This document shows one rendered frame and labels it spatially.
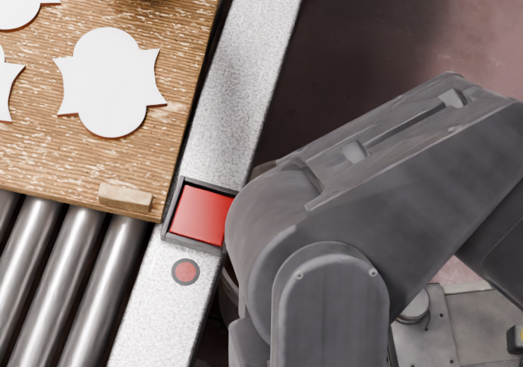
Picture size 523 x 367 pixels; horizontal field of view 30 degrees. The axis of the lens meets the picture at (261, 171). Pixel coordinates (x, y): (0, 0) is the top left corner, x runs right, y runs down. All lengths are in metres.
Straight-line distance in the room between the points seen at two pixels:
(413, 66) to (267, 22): 1.12
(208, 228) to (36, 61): 0.29
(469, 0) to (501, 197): 2.09
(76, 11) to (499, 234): 0.89
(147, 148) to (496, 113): 0.78
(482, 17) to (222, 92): 1.34
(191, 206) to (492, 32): 1.44
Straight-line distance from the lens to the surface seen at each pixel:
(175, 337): 1.06
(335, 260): 0.34
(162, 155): 1.11
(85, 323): 1.06
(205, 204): 1.09
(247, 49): 1.20
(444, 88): 0.41
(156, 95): 1.13
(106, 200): 1.07
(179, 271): 1.08
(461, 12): 2.43
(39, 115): 1.14
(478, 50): 2.38
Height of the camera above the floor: 1.94
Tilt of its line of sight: 65 degrees down
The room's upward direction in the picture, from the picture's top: 11 degrees clockwise
